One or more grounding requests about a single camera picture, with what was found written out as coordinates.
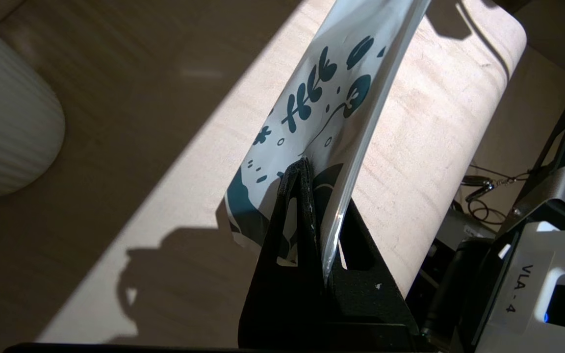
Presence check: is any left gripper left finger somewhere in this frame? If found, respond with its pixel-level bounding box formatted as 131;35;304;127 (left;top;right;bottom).
238;157;327;339

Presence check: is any white ribbed ceramic mug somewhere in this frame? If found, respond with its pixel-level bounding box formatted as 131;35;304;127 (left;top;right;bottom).
0;10;66;202

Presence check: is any white blue horse pouch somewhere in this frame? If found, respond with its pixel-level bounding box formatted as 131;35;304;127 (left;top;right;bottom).
224;0;431;287

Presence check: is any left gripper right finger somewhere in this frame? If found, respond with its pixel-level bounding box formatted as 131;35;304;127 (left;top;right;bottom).
326;196;418;339

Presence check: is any metal key bunch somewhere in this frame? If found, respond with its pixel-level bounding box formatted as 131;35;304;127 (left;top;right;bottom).
462;174;531;224

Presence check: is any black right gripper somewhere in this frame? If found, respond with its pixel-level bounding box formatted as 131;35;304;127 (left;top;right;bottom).
420;238;496;344

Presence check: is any silver robot base box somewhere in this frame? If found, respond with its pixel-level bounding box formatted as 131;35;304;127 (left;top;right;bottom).
498;166;565;236

